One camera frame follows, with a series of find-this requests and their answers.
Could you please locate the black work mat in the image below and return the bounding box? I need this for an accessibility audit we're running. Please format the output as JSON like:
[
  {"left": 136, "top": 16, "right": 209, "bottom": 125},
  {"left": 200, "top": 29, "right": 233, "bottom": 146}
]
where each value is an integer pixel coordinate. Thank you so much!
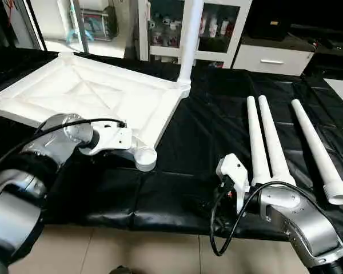
[{"left": 0, "top": 46, "right": 343, "bottom": 240}]

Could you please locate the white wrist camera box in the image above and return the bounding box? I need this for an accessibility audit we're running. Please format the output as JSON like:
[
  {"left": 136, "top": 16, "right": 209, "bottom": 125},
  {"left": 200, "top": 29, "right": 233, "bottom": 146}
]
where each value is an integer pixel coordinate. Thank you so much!
[
  {"left": 216, "top": 153, "right": 250, "bottom": 198},
  {"left": 80, "top": 123, "right": 133, "bottom": 156}
]

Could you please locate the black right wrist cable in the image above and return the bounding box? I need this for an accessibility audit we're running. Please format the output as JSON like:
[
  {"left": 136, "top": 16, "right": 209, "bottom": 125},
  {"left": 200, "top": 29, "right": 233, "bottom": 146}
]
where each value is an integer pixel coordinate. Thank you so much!
[{"left": 210, "top": 180, "right": 309, "bottom": 257}]

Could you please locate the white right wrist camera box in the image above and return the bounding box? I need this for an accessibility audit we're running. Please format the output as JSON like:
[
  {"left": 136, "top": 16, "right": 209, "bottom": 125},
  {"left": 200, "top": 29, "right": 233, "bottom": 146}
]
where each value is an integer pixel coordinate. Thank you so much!
[{"left": 216, "top": 153, "right": 250, "bottom": 198}]

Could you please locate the white drawer unit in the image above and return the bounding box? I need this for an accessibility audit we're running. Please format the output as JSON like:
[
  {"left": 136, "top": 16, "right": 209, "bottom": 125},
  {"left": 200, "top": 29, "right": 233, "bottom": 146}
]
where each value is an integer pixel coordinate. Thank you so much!
[{"left": 232, "top": 43, "right": 315, "bottom": 76}]

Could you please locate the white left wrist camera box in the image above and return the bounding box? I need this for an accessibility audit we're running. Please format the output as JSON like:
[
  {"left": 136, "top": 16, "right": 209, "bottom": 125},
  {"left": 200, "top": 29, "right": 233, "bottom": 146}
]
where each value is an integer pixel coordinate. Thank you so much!
[{"left": 80, "top": 123, "right": 133, "bottom": 156}]

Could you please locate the storage rack with items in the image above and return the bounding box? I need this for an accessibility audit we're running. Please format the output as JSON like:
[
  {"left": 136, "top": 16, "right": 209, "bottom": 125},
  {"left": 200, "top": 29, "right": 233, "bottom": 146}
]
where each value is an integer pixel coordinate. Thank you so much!
[{"left": 69, "top": 0, "right": 118, "bottom": 42}]

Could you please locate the white glass door cabinet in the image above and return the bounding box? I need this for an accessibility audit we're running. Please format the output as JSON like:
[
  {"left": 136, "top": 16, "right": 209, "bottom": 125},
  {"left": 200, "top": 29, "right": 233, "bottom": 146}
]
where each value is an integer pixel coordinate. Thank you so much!
[{"left": 138, "top": 0, "right": 253, "bottom": 68}]

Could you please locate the white plastic table top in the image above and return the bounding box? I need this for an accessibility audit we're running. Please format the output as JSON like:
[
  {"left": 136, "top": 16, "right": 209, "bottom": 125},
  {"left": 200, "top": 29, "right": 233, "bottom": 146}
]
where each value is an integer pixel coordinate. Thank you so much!
[{"left": 0, "top": 51, "right": 192, "bottom": 172}]

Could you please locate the white plastic table leg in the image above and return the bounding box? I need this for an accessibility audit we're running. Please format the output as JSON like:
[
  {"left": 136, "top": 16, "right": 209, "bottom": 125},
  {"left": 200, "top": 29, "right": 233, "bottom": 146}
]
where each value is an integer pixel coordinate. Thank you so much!
[
  {"left": 246, "top": 95, "right": 272, "bottom": 187},
  {"left": 257, "top": 95, "right": 297, "bottom": 187},
  {"left": 176, "top": 0, "right": 205, "bottom": 99},
  {"left": 291, "top": 99, "right": 343, "bottom": 206}
]

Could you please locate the white flat panel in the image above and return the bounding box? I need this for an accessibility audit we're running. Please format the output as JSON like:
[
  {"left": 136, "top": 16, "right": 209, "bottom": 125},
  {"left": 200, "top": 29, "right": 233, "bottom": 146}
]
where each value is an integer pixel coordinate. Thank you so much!
[{"left": 323, "top": 77, "right": 343, "bottom": 110}]

